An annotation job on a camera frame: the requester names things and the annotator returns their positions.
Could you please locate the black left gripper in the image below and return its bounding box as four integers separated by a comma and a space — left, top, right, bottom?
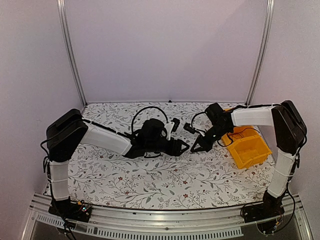
146, 137, 190, 157

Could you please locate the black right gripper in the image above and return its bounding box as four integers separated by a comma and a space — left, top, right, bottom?
190, 124, 231, 153

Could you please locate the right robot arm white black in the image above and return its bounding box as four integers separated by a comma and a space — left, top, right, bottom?
190, 100, 308, 199

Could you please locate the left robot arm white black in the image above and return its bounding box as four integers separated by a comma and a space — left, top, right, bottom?
40, 108, 190, 217

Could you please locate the floral patterned table mat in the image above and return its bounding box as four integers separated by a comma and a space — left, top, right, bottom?
68, 102, 275, 210

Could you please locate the yellow three-compartment bin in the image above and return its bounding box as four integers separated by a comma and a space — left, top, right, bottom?
219, 107, 273, 170

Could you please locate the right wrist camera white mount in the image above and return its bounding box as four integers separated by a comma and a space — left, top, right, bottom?
183, 122, 206, 136

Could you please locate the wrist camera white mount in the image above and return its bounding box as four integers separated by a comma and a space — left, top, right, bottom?
163, 117, 180, 141
183, 122, 206, 136

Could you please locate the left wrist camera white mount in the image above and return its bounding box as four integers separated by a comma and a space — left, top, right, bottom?
163, 117, 180, 141

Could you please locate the right camera black cable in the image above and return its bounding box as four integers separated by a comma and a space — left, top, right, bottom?
190, 111, 208, 131

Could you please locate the camera black cable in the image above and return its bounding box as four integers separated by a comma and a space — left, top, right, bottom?
190, 111, 208, 131
130, 106, 169, 136

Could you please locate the left camera black cable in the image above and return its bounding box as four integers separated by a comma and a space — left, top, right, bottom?
130, 106, 169, 136

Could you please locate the front aluminium rail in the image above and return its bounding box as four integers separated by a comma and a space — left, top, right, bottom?
22, 193, 313, 240

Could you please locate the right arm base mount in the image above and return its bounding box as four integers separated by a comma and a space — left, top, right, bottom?
240, 202, 285, 235

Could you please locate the right aluminium frame post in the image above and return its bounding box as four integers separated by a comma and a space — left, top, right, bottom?
245, 0, 275, 106

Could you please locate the aluminium frame post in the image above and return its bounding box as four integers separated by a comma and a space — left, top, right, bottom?
56, 0, 88, 107
245, 0, 275, 106

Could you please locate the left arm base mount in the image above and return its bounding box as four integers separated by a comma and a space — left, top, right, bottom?
48, 199, 93, 223

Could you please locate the left aluminium frame post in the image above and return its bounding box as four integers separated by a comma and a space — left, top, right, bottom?
56, 0, 88, 107

